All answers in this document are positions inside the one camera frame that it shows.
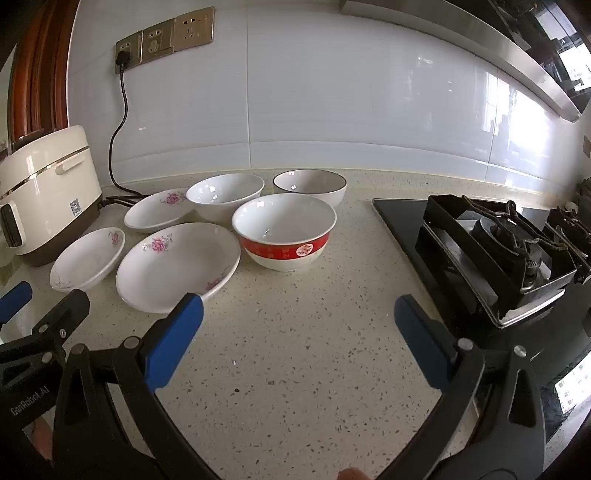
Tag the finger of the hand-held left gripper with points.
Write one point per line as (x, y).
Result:
(14, 302)
(64, 314)

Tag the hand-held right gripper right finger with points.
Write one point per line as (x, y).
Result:
(418, 341)

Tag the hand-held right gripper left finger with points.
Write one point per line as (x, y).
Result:
(178, 337)

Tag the small floral plate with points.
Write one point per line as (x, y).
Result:
(85, 261)

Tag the large floral plate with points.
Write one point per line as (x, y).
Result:
(175, 272)

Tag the medium floral plate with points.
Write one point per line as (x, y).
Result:
(152, 214)

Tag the red-banded white bowl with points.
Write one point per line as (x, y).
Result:
(281, 251)

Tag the plain white bowl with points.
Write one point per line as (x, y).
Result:
(221, 205)

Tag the black pan support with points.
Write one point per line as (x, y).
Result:
(431, 230)
(568, 230)

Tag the black glass gas stove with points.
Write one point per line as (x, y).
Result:
(401, 221)

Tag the white rice cooker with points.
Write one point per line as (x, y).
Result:
(46, 184)

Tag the black power plug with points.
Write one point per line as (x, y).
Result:
(123, 59)

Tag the steel range hood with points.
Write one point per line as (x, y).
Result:
(461, 32)

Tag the wooden door frame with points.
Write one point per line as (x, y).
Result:
(41, 69)

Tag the gold wall socket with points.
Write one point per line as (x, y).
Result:
(194, 27)
(131, 46)
(158, 41)

